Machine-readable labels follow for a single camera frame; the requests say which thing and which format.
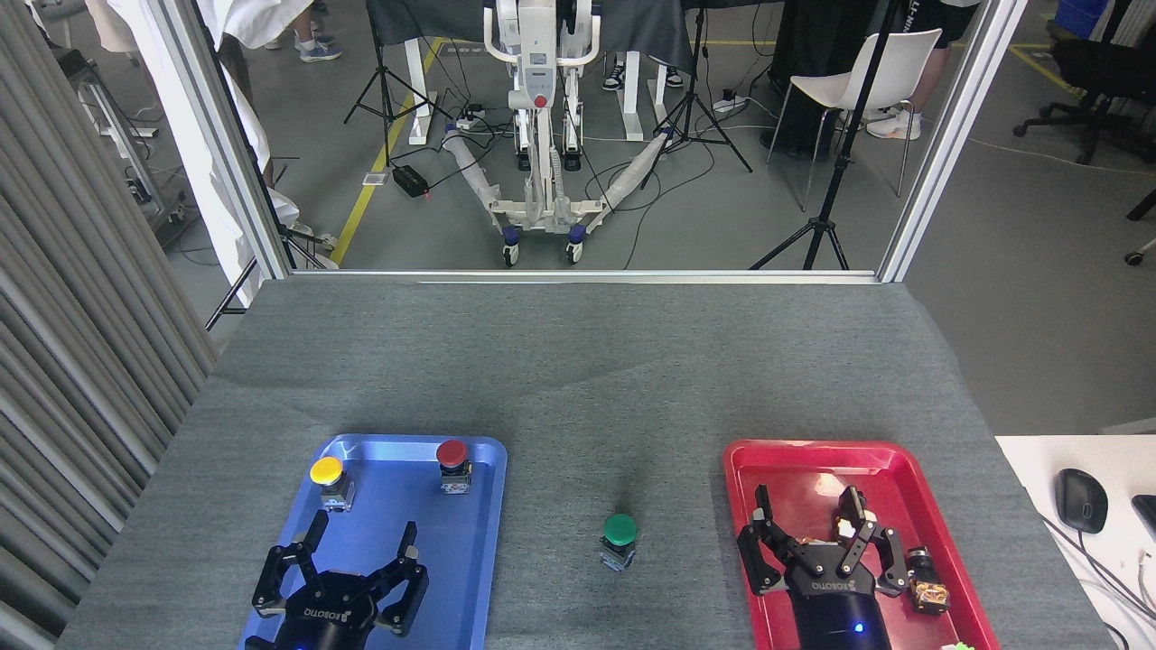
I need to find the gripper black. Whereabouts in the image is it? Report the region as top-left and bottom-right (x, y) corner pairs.
(737, 486), (909, 650)
(252, 511), (429, 650)

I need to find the green push button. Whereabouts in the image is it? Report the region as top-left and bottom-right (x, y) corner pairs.
(600, 514), (639, 573)

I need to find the yellow push button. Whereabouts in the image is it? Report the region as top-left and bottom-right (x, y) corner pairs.
(310, 456), (356, 514)

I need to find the red push button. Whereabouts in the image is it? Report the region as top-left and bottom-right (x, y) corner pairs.
(436, 440), (474, 496)

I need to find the red plastic tray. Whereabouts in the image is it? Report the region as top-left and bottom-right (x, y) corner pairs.
(723, 440), (1001, 650)

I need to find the blue plastic tray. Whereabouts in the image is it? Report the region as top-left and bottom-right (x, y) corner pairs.
(239, 434), (508, 650)

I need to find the white desk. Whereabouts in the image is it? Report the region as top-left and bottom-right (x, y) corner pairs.
(995, 435), (1156, 650)

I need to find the black computer mouse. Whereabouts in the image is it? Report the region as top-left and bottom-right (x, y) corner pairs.
(1055, 469), (1109, 534)

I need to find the dark grey felt table cover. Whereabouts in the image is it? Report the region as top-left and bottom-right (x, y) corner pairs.
(56, 278), (1116, 650)

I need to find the black tripod with low legs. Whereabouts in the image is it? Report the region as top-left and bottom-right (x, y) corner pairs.
(203, 155), (328, 333)

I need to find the tall black tripod stand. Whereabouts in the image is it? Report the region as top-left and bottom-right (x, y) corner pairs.
(750, 0), (904, 270)

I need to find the grey ribbed curtain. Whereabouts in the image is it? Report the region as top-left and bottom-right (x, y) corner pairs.
(0, 0), (218, 650)

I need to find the black chair leg with caster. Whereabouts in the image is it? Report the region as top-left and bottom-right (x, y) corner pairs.
(1124, 188), (1156, 267)

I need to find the person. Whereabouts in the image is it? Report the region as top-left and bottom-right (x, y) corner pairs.
(265, 23), (344, 64)
(601, 54), (685, 93)
(86, 0), (340, 290)
(865, 0), (981, 142)

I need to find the white table leg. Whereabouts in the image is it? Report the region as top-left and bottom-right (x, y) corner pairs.
(404, 38), (437, 145)
(621, 51), (646, 142)

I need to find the white plastic chair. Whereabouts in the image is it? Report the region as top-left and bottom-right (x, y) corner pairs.
(768, 29), (943, 213)

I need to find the black table cloth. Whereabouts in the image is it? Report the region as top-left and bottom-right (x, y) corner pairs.
(366, 0), (696, 75)

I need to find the black office chair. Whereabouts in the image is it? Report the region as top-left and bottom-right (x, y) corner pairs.
(1013, 36), (1156, 166)

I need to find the white stand on wheels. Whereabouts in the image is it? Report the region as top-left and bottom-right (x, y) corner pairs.
(443, 0), (674, 268)

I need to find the grey metal cart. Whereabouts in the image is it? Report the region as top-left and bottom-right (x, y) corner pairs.
(50, 47), (186, 249)

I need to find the blue storage bin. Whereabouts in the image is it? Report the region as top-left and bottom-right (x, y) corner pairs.
(1055, 0), (1114, 39)

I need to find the black knob silver switch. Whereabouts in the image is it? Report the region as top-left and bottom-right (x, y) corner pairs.
(835, 492), (875, 547)

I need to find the black knob copper switch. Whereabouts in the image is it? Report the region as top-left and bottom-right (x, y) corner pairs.
(906, 545), (952, 616)

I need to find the silver frame rail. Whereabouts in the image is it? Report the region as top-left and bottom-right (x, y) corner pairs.
(289, 269), (881, 286)

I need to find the silver frame post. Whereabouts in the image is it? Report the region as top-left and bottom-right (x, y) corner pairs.
(878, 0), (1029, 283)
(147, 0), (295, 280)

